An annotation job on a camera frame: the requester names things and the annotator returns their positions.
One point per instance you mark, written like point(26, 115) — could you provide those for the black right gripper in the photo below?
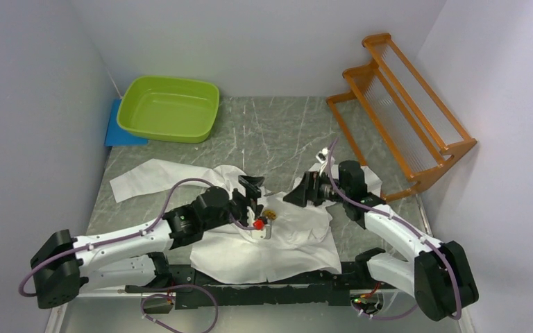
point(308, 189)

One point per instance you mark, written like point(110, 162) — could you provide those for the green plastic basin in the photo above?
point(169, 109)

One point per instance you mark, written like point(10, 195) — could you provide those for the orange wooden rack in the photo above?
point(423, 135)

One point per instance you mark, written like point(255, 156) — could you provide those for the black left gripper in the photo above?
point(252, 191)

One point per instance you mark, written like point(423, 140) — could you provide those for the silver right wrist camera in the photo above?
point(325, 158)

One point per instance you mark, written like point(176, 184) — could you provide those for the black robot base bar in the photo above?
point(180, 280)

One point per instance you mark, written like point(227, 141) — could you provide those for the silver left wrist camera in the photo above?
point(261, 229)

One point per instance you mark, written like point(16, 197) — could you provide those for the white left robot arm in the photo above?
point(66, 266)

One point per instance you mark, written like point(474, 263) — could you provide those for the blue flat mat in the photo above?
point(115, 135)

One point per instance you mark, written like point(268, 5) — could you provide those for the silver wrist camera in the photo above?
point(325, 158)
point(261, 229)

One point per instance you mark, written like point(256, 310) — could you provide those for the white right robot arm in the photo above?
point(435, 273)

